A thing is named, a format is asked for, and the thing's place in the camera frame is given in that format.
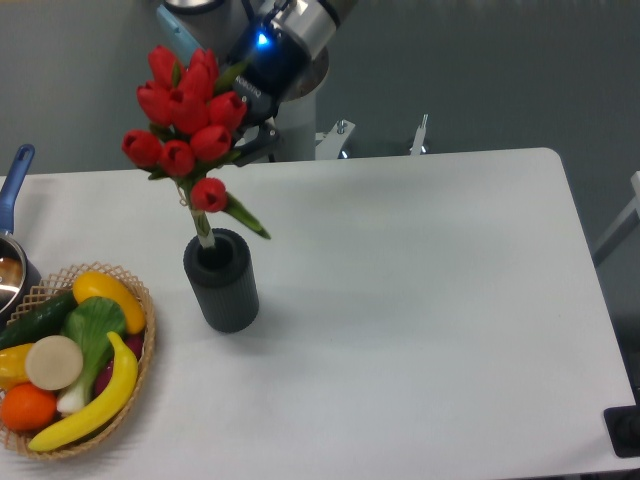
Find white frame at right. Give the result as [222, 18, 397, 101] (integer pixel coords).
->
[591, 171, 639, 268]

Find purple vegetable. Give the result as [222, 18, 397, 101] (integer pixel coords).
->
[93, 333, 144, 397]

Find woven wicker basket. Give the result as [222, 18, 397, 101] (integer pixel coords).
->
[1, 262, 156, 460]

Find yellow pepper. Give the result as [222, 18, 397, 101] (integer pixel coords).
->
[0, 343, 34, 391]

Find yellow squash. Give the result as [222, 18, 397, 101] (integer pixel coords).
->
[72, 271, 146, 335]

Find dark grey ribbed vase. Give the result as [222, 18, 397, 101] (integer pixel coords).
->
[183, 228, 259, 333]

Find green cucumber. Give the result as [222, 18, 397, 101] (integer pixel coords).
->
[1, 291, 77, 350]

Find white metal base frame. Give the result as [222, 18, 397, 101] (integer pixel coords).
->
[315, 113, 430, 160]

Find orange fruit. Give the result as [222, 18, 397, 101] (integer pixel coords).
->
[1, 383, 57, 432]

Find yellow banana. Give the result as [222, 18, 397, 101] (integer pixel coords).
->
[28, 332, 138, 453]

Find black device at table edge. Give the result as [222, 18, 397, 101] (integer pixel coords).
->
[603, 405, 639, 458]

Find green bok choy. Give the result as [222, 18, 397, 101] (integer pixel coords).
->
[57, 296, 125, 416]

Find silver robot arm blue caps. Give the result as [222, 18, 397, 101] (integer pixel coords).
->
[156, 1, 355, 166]

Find beige round slice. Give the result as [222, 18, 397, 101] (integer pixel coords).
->
[25, 335, 83, 391]

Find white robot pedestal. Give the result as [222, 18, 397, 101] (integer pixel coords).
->
[269, 47, 331, 163]

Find red tulip bouquet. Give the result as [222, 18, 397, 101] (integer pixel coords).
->
[121, 45, 270, 250]

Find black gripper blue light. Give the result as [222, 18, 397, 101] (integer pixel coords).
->
[226, 15, 311, 167]

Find blue handled saucepan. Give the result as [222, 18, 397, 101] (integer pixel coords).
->
[1, 144, 41, 328]

